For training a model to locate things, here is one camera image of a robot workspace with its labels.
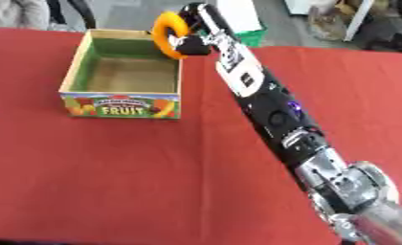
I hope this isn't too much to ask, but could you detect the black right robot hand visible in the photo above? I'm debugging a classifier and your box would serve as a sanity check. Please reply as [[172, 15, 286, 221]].
[[168, 2, 230, 56]]

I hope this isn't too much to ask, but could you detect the orange ring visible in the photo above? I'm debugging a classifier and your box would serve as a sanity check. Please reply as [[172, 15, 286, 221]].
[[148, 11, 191, 60]]

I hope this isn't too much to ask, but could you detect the tan box with green inside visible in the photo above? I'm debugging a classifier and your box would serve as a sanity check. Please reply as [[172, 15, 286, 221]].
[[56, 28, 185, 120]]

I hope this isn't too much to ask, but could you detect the green and white bin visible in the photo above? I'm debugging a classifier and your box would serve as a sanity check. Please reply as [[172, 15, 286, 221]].
[[215, 0, 268, 48]]

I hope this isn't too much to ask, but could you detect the brown bag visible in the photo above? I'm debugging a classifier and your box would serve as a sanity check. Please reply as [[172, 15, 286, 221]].
[[306, 0, 362, 42]]

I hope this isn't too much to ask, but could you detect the white table leg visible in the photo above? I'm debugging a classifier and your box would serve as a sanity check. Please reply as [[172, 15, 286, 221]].
[[342, 0, 375, 42]]

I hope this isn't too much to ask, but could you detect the person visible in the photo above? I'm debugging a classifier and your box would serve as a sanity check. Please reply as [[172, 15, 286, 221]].
[[0, 0, 53, 32]]

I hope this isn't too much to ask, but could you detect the black bag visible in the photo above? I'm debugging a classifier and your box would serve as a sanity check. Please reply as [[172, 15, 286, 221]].
[[358, 12, 402, 54]]

